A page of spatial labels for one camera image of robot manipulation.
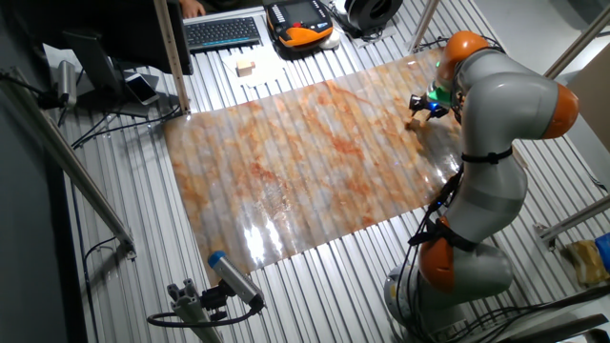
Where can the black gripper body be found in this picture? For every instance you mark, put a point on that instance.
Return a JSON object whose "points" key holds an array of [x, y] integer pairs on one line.
{"points": [[433, 106]]}

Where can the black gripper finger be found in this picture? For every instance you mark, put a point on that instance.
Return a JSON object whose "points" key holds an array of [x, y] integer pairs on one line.
{"points": [[417, 104], [438, 115]]}

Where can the small wooden block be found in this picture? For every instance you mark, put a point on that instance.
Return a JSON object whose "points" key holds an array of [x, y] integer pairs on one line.
{"points": [[412, 127]]}

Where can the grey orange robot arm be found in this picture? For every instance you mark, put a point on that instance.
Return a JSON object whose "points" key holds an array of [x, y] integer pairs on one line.
{"points": [[505, 100]]}

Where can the large wooden block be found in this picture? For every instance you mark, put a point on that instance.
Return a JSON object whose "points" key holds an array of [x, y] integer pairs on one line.
{"points": [[245, 68]]}

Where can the person hand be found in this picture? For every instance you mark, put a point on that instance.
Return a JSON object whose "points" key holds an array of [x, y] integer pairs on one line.
{"points": [[191, 8]]}

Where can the white computer mouse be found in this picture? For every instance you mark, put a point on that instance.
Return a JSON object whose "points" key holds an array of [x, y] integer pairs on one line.
{"points": [[330, 40]]}

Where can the orange black teach pendant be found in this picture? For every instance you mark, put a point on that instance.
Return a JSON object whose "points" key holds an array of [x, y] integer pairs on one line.
{"points": [[298, 24]]}

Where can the orange marble pattern mat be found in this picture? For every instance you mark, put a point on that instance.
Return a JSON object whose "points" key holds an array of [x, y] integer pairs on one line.
{"points": [[286, 167]]}

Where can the white paper sheets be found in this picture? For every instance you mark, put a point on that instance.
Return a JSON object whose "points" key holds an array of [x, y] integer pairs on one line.
{"points": [[269, 71]]}

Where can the brown cardboard panel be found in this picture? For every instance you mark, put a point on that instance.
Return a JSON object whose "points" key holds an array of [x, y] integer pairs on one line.
{"points": [[595, 95]]}

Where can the black keyboard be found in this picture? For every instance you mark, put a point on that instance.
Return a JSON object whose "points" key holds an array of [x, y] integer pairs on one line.
{"points": [[221, 33]]}

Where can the yellow bag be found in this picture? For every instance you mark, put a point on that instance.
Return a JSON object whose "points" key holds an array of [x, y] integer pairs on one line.
{"points": [[588, 262]]}

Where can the blue bag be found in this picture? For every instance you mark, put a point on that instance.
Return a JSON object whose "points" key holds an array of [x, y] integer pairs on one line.
{"points": [[604, 250]]}

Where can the white smartphone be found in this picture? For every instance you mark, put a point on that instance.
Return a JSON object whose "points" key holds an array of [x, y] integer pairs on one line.
{"points": [[142, 88]]}

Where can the black computer monitor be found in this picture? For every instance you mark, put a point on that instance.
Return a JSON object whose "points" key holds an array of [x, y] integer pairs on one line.
{"points": [[119, 33]]}

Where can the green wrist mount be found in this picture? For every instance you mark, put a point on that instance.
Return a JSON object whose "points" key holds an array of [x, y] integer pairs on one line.
{"points": [[441, 97]]}

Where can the aluminium frame post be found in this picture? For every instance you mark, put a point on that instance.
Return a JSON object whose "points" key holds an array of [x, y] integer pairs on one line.
{"points": [[424, 24], [576, 45]]}

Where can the short aluminium frame beam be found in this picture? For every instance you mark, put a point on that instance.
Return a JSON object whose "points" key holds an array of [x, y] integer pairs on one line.
{"points": [[576, 219]]}

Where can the tan upright frame post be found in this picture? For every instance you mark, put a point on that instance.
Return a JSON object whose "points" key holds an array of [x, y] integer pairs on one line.
{"points": [[171, 52]]}

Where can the silver camera with blue end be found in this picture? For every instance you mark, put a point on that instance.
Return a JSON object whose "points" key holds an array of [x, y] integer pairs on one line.
{"points": [[236, 278]]}

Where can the black camera bracket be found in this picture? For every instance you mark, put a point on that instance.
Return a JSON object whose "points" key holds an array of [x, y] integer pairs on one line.
{"points": [[214, 300]]}

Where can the aluminium profile camera stand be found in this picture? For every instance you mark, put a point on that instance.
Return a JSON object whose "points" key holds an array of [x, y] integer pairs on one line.
{"points": [[193, 314]]}

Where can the silver cylinder camera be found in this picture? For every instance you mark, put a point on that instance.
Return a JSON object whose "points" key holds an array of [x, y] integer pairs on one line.
{"points": [[67, 82]]}

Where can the long aluminium frame beam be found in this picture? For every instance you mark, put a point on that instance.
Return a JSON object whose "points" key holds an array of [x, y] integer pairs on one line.
{"points": [[71, 167]]}

